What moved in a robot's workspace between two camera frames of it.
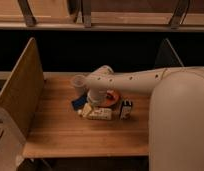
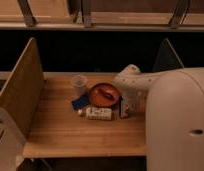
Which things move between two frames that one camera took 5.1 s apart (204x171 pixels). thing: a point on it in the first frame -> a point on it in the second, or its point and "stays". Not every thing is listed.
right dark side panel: [167, 56] stays
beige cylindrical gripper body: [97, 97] -> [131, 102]
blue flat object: [78, 103] stays
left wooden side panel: [23, 92] stays
